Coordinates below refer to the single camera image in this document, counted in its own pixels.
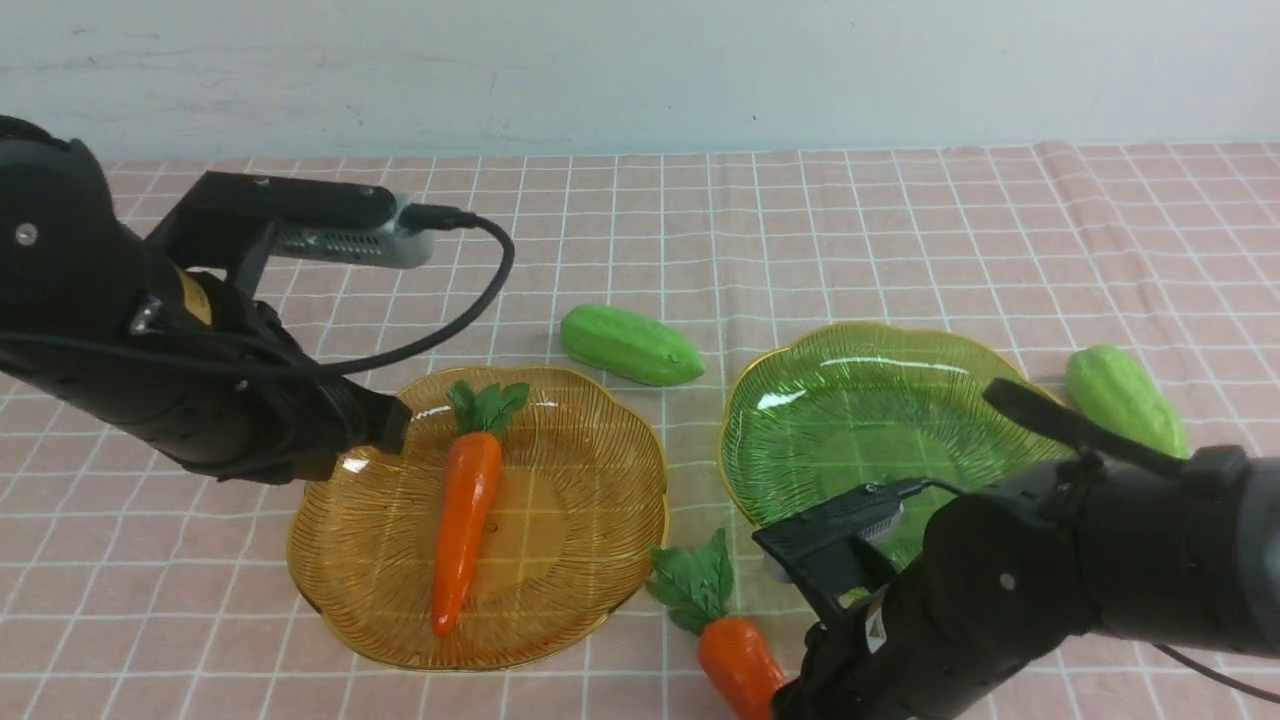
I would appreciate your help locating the orange toy carrot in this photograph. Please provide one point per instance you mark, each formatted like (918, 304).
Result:
(695, 588)
(473, 468)

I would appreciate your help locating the green glass plate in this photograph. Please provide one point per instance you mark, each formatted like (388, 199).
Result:
(864, 402)

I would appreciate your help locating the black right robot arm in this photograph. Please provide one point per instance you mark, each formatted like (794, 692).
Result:
(1076, 547)

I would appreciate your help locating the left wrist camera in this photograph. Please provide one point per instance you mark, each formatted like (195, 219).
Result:
(235, 222)

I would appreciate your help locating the amber glass plate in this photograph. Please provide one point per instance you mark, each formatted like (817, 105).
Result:
(581, 505)

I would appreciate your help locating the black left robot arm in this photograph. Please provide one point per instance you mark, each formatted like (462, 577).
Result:
(59, 227)

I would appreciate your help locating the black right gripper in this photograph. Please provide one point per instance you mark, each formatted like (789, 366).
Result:
(895, 659)

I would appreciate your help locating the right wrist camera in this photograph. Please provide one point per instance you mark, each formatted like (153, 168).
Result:
(830, 549)

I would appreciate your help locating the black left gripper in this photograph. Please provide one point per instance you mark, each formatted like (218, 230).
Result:
(210, 379)

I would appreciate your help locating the green toy gourd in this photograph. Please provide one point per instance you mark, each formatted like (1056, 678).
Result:
(629, 345)
(1109, 387)

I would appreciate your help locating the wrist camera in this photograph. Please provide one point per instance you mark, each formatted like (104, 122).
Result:
(830, 549)
(235, 222)

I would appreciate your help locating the pink checkered tablecloth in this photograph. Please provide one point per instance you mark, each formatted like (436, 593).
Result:
(131, 591)

